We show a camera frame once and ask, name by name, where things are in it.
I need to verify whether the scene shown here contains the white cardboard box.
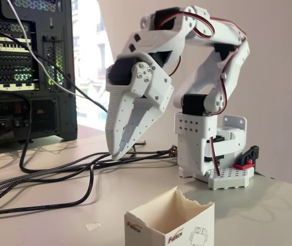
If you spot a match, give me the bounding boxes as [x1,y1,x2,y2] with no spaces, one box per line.
[124,186,215,246]

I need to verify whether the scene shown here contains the black computer tower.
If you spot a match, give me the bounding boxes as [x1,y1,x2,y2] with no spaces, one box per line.
[0,0,79,152]

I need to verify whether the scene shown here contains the white tape piece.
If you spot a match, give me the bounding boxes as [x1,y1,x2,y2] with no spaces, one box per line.
[85,222,101,232]

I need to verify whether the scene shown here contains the black and red clamp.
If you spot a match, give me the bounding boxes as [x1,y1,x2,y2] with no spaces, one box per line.
[232,145,260,169]

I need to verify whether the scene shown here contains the red black servo wire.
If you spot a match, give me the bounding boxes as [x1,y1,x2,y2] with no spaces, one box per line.
[209,137,222,177]
[158,12,247,115]

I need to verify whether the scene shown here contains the white cable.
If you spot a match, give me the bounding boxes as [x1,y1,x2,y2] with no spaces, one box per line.
[7,0,108,113]

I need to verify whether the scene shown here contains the black power cable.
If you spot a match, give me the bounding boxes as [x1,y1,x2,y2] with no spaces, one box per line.
[0,89,116,175]

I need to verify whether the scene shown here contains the braided black cable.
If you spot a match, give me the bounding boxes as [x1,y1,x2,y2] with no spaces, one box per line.
[0,150,177,195]
[0,152,177,202]

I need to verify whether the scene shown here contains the black printed cable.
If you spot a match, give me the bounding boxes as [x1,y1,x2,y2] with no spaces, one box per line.
[0,151,180,219]

